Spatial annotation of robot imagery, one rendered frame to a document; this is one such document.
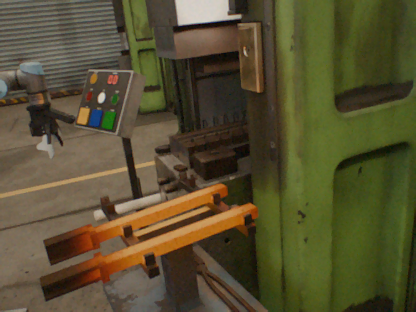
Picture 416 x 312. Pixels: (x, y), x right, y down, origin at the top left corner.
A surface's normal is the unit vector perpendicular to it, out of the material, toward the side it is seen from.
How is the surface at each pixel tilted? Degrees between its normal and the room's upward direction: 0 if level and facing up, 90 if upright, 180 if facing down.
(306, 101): 89
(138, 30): 89
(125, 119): 90
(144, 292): 0
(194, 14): 90
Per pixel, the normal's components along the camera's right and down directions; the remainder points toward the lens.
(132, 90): 0.75, 0.16
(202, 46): 0.41, 0.28
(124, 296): -0.10, -0.93
